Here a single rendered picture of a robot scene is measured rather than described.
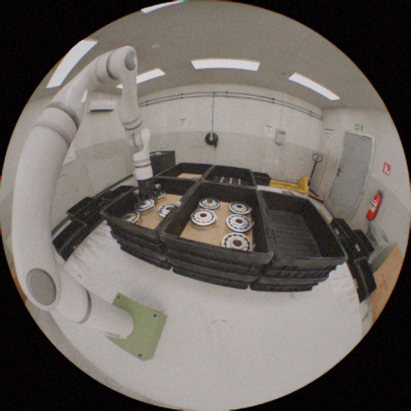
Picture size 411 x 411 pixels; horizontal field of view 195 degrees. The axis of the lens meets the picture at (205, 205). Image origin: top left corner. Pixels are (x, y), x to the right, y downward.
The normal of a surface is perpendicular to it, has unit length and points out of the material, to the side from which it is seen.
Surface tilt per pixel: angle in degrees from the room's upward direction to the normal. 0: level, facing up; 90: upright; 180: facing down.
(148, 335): 4
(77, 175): 90
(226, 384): 0
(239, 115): 90
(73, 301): 14
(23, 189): 74
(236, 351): 0
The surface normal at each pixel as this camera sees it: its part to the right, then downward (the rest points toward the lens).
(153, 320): -0.04, -0.84
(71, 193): 0.98, 0.12
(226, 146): -0.18, 0.53
